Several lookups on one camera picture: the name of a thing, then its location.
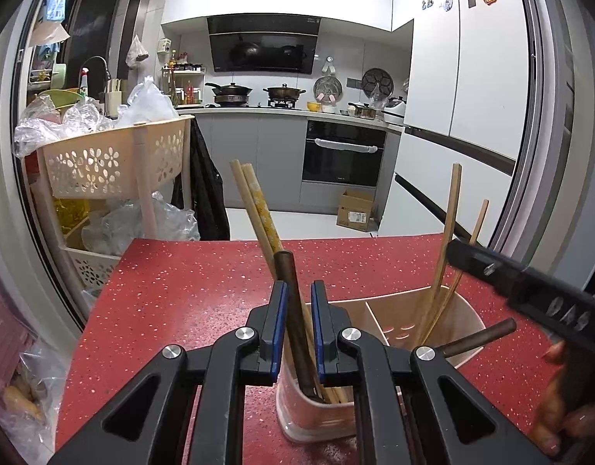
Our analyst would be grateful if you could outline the light bamboo chopstick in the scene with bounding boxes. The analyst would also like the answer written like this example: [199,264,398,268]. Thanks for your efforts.
[418,198,490,344]

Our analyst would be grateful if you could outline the thin wooden chopstick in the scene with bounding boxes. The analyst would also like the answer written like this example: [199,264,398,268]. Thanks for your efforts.
[413,163,462,348]

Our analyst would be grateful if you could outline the yellow floral patterned chopstick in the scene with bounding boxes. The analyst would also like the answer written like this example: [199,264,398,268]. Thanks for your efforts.
[239,162,328,400]

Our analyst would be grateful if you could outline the plain wooden chopstick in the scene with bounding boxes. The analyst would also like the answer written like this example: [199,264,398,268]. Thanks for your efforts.
[230,160,276,279]

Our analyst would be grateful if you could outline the black kitchen faucet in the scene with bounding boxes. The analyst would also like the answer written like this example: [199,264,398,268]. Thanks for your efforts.
[79,55,111,99]

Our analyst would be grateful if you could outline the person's right hand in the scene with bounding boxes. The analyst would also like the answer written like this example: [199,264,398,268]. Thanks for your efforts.
[529,341,595,458]

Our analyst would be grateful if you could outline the beige plastic utensil holder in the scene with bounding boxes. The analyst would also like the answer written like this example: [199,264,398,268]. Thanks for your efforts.
[275,284,488,444]

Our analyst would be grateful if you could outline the cardboard box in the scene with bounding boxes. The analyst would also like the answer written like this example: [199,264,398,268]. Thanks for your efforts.
[336,190,377,232]

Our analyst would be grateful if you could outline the pink plastic stool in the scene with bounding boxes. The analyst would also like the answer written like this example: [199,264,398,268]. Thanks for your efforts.
[0,297,31,393]

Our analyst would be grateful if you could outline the white refrigerator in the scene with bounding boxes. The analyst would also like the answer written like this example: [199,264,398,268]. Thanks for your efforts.
[378,0,531,246]

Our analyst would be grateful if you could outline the black built-in oven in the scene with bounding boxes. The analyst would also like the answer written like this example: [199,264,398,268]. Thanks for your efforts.
[303,120,387,187]

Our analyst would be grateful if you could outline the black hanging garment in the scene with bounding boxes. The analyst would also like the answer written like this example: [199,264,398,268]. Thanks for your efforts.
[189,119,230,241]

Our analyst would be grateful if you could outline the dark cooking pot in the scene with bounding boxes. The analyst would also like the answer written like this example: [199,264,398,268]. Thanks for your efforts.
[264,84,306,109]

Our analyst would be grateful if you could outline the beige perforated storage cart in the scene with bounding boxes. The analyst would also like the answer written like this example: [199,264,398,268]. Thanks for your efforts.
[31,114,193,292]

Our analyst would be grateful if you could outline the black wok on stove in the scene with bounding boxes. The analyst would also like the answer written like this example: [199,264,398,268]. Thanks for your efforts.
[205,82,252,107]

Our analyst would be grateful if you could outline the black range hood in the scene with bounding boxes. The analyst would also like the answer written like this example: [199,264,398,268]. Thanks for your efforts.
[207,13,321,74]

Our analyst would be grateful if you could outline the clear plastic bags on cart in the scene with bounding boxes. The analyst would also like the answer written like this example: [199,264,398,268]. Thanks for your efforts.
[12,76,179,158]

